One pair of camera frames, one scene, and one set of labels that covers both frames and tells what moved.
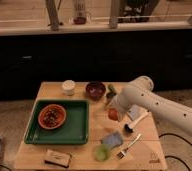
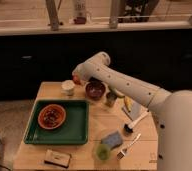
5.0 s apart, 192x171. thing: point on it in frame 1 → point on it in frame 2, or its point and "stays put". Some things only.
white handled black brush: x=129 y=127 stays put
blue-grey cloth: x=112 y=140 stays put
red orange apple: x=113 y=114 → x=76 y=80
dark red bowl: x=95 y=90 stays put
